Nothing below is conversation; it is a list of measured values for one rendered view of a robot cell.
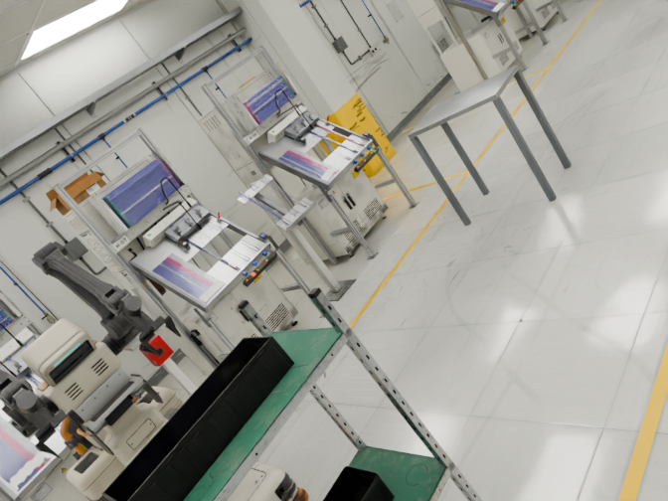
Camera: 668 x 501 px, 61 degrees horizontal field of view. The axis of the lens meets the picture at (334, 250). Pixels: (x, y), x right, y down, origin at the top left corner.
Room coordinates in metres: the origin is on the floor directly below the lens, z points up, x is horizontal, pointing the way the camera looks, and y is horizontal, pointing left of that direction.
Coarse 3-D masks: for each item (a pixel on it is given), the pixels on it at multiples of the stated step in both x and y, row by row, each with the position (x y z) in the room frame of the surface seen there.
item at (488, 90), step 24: (504, 72) 3.64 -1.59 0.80; (456, 96) 3.89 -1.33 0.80; (480, 96) 3.47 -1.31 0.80; (528, 96) 3.59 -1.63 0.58; (432, 120) 3.73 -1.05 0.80; (504, 120) 3.33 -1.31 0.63; (456, 144) 4.08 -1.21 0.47; (552, 144) 3.60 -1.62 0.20; (432, 168) 3.81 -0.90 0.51; (552, 192) 3.31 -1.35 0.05
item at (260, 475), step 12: (252, 468) 2.36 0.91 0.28; (264, 468) 2.30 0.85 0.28; (276, 468) 2.26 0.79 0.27; (252, 480) 2.28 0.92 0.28; (264, 480) 2.22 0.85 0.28; (276, 480) 2.20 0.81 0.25; (288, 480) 2.22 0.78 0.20; (240, 492) 2.26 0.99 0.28; (252, 492) 2.20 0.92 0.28; (264, 492) 2.17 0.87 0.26; (276, 492) 2.22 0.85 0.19; (288, 492) 2.21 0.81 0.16; (300, 492) 2.23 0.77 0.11
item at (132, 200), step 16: (144, 176) 4.27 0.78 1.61; (160, 176) 4.33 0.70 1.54; (112, 192) 4.15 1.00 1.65; (128, 192) 4.17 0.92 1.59; (144, 192) 4.22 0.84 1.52; (160, 192) 4.28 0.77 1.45; (112, 208) 4.11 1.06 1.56; (128, 208) 4.13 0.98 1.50; (144, 208) 4.18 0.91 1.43; (128, 224) 4.09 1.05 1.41
